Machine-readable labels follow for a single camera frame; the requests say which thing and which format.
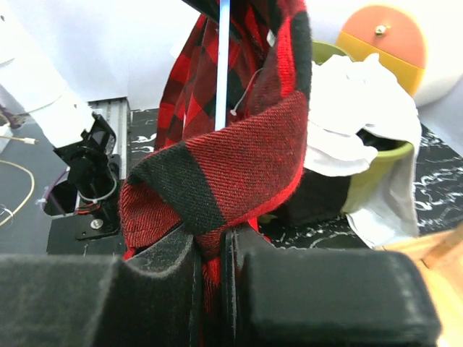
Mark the light blue wire hanger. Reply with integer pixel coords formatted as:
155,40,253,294
214,0,230,131

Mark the coiled beige cable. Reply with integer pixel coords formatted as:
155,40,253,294
0,135,40,228

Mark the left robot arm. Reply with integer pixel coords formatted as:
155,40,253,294
1,1,118,214

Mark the red black plaid shirt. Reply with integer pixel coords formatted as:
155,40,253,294
118,0,314,326

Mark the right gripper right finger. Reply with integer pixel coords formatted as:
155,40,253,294
221,225,441,346

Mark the aluminium frame rail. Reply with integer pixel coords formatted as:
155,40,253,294
89,97,131,179

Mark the black garment in pile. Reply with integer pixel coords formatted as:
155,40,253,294
279,168,351,226

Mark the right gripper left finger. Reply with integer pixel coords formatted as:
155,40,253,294
1,228,201,346

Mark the green laundry basket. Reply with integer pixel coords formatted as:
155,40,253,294
260,40,415,223

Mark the wooden clothes rack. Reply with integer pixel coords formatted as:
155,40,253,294
377,225,462,347

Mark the cream cylindrical drum toy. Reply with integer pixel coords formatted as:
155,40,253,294
336,1,462,106

